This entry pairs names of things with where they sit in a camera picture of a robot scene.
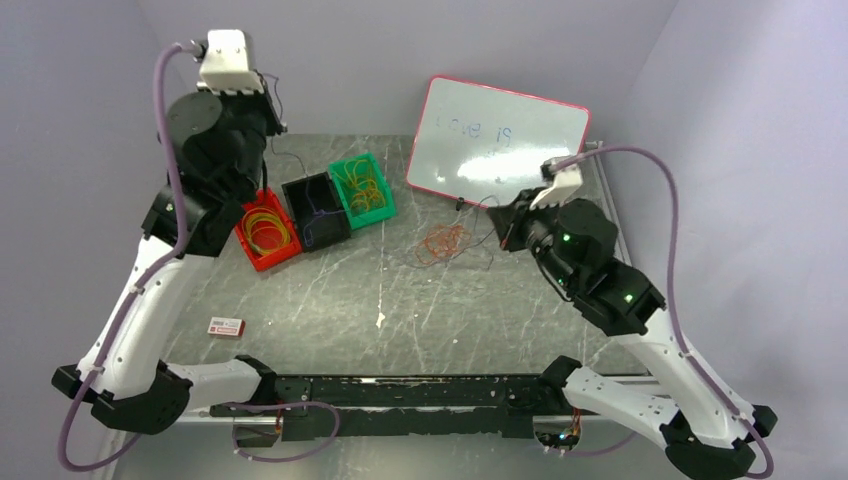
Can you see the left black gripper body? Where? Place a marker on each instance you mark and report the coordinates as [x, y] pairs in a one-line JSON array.
[[254, 110]]

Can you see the red plastic bin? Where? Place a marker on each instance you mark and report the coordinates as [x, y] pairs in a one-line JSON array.
[[266, 233]]

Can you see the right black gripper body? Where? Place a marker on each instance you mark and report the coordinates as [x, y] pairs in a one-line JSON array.
[[527, 228]]

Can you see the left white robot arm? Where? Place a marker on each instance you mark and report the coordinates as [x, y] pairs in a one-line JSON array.
[[219, 140]]

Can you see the black plastic bin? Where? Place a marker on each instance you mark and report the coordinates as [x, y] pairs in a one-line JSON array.
[[316, 210]]

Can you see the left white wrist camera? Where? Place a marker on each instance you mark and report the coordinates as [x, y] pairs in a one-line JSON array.
[[226, 63]]

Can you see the pink framed whiteboard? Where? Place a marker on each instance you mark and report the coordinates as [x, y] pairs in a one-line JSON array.
[[482, 145]]

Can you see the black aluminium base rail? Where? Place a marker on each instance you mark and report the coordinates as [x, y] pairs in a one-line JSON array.
[[388, 406]]

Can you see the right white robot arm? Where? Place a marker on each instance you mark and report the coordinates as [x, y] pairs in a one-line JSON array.
[[704, 430]]

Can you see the small red white box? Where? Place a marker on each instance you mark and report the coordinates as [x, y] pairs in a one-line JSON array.
[[226, 327]]

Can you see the green plastic bin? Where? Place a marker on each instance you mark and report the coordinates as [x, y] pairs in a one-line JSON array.
[[363, 190]]

